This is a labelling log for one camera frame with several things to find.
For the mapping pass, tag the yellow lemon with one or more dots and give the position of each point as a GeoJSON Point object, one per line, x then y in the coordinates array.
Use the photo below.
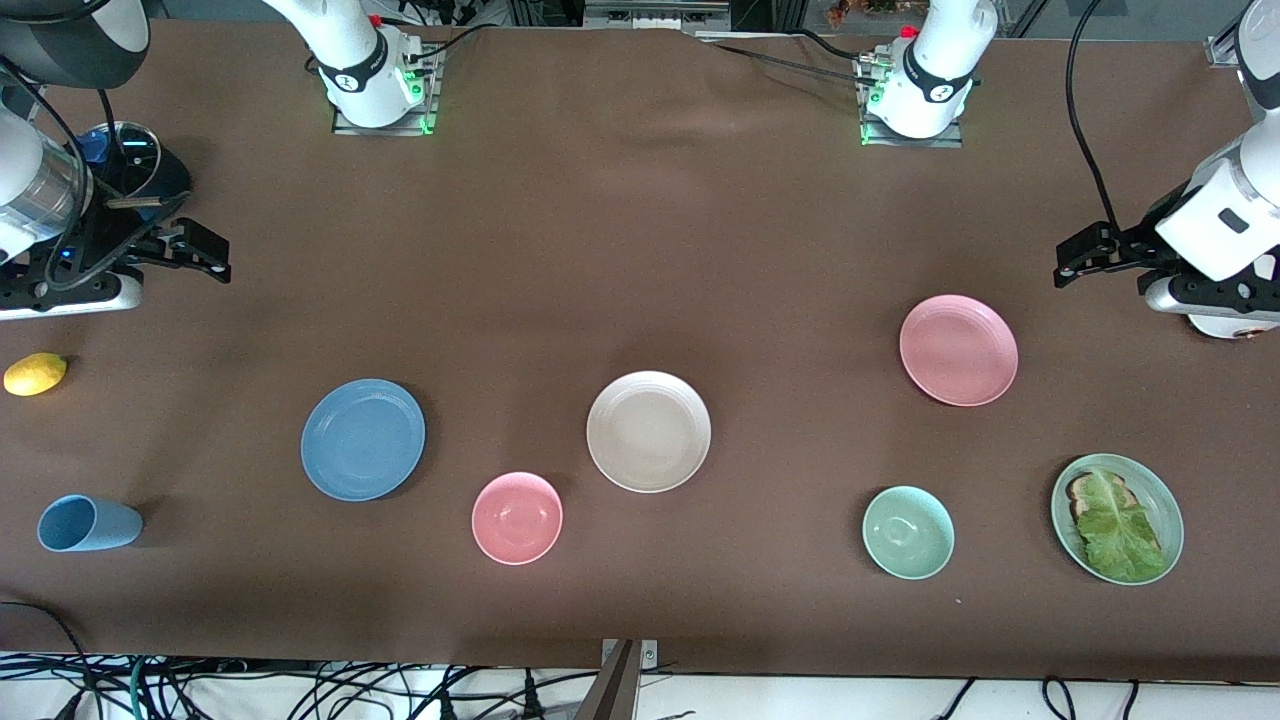
{"type": "Point", "coordinates": [35, 374]}

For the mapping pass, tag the brown table cover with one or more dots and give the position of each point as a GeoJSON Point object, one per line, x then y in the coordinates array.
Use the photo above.
{"type": "Point", "coordinates": [640, 250]}

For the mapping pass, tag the blue plate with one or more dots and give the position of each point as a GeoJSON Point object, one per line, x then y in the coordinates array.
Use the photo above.
{"type": "Point", "coordinates": [363, 440]}

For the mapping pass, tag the green lettuce leaf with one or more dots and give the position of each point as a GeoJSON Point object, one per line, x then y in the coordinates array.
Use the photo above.
{"type": "Point", "coordinates": [1120, 540]}

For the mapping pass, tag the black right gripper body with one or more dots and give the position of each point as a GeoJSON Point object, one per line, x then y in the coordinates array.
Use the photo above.
{"type": "Point", "coordinates": [112, 234]}

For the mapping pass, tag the toasted bread slice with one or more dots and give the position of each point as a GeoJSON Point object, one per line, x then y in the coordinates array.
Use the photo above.
{"type": "Point", "coordinates": [1080, 490]}

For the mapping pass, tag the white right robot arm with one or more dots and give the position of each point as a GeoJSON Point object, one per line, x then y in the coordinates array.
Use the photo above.
{"type": "Point", "coordinates": [350, 50]}

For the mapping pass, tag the green bowl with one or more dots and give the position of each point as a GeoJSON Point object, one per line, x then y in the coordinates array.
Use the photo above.
{"type": "Point", "coordinates": [908, 533]}

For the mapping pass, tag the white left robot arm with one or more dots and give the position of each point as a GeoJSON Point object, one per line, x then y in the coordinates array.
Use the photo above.
{"type": "Point", "coordinates": [935, 70]}

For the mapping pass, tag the pink plate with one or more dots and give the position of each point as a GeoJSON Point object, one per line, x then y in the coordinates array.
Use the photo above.
{"type": "Point", "coordinates": [958, 350]}

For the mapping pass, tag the metal bracket with pole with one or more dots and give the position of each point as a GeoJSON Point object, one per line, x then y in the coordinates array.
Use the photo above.
{"type": "Point", "coordinates": [615, 690]}

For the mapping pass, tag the blue cup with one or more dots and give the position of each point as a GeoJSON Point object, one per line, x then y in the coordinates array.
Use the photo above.
{"type": "Point", "coordinates": [90, 524]}

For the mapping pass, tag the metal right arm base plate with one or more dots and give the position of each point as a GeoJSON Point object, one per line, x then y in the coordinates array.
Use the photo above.
{"type": "Point", "coordinates": [428, 120]}

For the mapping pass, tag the dark blue saucepan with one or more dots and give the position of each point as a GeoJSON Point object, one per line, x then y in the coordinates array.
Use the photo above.
{"type": "Point", "coordinates": [172, 180]}

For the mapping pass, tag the beige plate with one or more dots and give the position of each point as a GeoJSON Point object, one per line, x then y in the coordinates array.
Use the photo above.
{"type": "Point", "coordinates": [649, 432]}

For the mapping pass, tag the pink bowl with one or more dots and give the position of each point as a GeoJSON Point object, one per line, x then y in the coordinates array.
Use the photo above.
{"type": "Point", "coordinates": [517, 518]}

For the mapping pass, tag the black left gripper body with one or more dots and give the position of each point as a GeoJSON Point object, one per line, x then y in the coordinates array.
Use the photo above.
{"type": "Point", "coordinates": [1140, 243]}

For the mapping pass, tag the green plate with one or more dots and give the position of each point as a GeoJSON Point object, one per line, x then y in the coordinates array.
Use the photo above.
{"type": "Point", "coordinates": [1162, 498]}

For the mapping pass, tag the aluminium corner profile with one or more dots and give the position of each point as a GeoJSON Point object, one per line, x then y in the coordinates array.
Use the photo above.
{"type": "Point", "coordinates": [1222, 52]}

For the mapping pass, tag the white toaster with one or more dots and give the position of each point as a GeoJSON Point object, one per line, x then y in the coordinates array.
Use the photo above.
{"type": "Point", "coordinates": [1230, 330]}

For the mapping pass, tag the aluminium frame bar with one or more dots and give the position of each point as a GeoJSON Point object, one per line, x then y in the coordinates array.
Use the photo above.
{"type": "Point", "coordinates": [650, 15]}

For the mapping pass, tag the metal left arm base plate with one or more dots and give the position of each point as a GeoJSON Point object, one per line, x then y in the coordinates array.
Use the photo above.
{"type": "Point", "coordinates": [880, 138]}

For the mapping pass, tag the glass saucepan lid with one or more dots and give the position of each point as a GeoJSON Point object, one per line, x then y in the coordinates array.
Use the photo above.
{"type": "Point", "coordinates": [135, 155]}

